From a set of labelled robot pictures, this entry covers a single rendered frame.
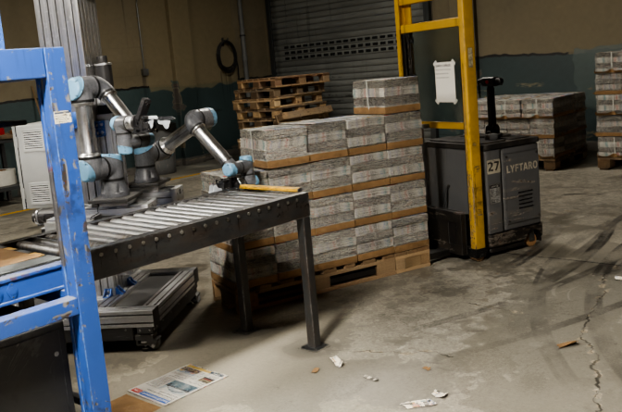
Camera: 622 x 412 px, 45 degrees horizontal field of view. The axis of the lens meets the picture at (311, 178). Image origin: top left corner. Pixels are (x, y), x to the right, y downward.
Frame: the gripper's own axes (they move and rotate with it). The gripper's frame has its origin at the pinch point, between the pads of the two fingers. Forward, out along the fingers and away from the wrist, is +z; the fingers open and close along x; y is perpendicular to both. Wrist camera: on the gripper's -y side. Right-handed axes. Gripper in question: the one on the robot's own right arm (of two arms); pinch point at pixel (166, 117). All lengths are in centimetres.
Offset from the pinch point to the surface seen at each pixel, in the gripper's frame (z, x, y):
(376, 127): 22, -168, 2
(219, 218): 39, 7, 46
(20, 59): 45, 110, -13
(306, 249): 47, -49, 66
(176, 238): 35, 31, 53
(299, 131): -2, -115, 4
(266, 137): -13, -96, 8
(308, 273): 47, -51, 78
